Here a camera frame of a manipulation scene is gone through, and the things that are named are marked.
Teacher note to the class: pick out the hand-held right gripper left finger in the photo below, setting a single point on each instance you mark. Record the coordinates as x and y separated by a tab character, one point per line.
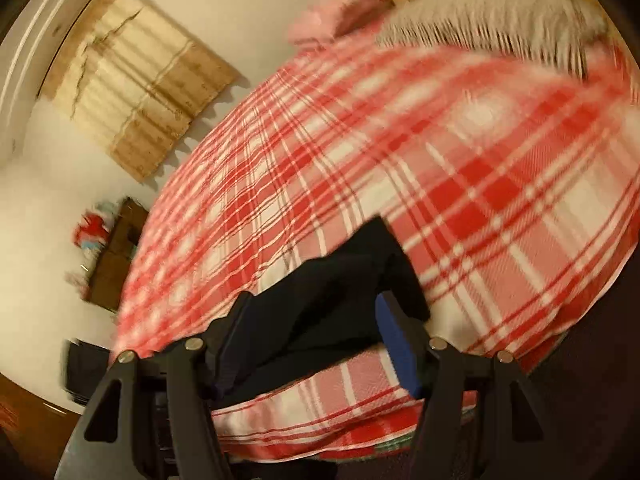
232	340

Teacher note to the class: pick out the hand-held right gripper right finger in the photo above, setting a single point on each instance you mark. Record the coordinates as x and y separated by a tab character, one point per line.
400	345

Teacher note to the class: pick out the black sock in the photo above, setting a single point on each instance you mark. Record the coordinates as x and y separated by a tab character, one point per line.
325	300

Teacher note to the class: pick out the brown wooden cabinet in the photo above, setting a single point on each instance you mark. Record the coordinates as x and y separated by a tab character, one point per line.
112	265

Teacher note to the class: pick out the black suitcase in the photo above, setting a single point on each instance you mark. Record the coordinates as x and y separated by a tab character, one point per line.
82	370

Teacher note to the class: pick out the red toys on cabinet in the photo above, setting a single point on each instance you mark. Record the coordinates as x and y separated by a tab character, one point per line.
90	227

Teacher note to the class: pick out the red plaid blanket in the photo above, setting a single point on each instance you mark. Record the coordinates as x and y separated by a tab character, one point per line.
450	160

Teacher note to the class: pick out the brown wooden door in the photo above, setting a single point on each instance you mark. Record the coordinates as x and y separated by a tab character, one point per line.
25	420

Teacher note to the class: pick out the pink pillow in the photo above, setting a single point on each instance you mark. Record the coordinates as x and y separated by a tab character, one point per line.
330	17

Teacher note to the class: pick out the grey furry blanket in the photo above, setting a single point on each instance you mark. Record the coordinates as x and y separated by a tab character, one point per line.
490	20

